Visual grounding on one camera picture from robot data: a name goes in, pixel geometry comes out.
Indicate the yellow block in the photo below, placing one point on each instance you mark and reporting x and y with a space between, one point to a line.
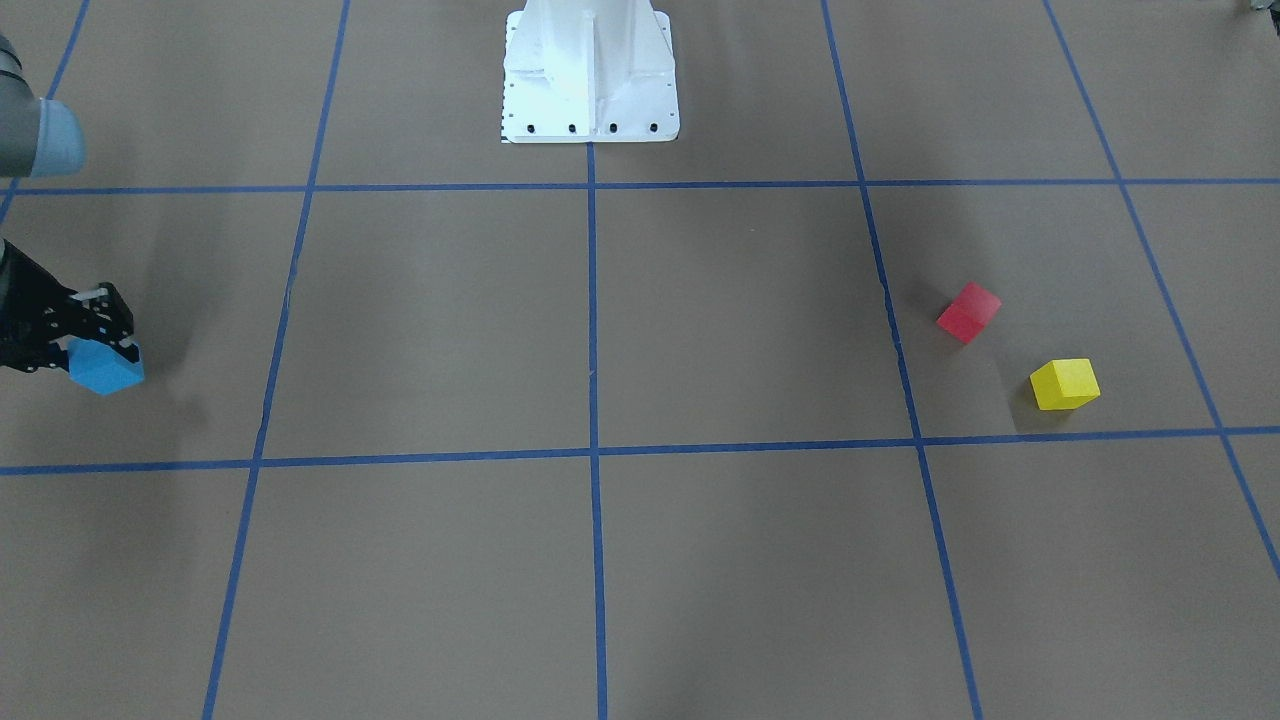
1064 384

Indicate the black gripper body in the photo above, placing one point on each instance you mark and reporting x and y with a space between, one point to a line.
22 300

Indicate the blue block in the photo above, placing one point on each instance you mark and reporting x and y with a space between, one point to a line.
104 369

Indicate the red block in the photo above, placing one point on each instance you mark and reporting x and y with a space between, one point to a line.
969 313

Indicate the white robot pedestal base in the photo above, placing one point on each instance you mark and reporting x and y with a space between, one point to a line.
589 72

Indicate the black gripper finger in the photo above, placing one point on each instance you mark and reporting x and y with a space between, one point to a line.
115 321

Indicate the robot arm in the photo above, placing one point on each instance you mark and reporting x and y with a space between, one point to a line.
39 137

